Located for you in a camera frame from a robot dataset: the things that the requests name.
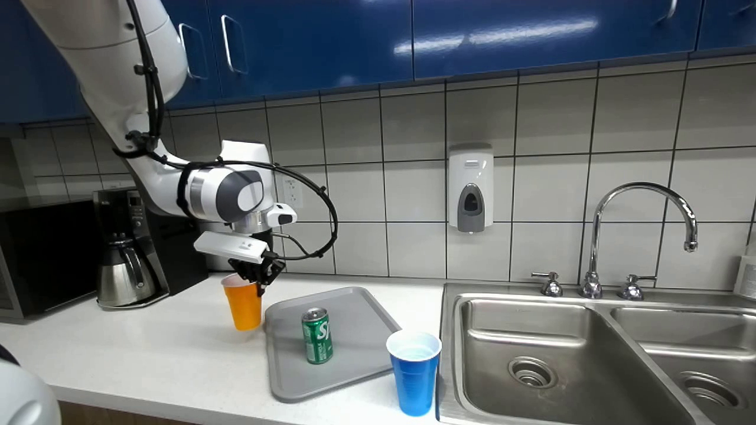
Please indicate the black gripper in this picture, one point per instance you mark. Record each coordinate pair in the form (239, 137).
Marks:
(258, 272)

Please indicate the orange plastic cup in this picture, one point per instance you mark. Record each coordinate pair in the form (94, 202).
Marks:
(245, 310)

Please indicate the blue plastic cup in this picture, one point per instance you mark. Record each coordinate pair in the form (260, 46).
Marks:
(414, 379)

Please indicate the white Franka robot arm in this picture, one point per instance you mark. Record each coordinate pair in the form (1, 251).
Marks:
(103, 63)

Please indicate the grey plastic tray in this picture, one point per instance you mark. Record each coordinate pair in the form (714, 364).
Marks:
(356, 314)

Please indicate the black coffee maker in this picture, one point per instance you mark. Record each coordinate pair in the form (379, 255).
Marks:
(178, 261)

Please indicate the green soda can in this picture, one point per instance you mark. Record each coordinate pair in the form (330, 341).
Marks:
(317, 339)

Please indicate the steel coffee carafe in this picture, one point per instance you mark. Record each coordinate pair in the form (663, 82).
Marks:
(122, 275)

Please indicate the wooden base cabinet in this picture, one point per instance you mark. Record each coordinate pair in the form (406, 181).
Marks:
(119, 417)

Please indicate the black microwave oven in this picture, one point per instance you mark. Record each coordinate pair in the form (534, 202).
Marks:
(48, 255)

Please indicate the stainless steel double sink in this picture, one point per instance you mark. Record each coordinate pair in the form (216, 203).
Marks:
(568, 354)

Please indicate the chrome gooseneck faucet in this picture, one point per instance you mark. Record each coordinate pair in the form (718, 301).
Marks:
(642, 188)

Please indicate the clear soap bottle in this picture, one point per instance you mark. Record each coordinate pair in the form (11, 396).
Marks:
(746, 275)

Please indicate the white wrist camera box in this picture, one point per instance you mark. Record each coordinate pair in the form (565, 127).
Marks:
(232, 247)

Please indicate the white wall soap dispenser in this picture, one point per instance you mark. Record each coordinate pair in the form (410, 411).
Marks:
(472, 184)

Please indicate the blue wall cabinet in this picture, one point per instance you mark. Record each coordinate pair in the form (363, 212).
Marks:
(552, 32)

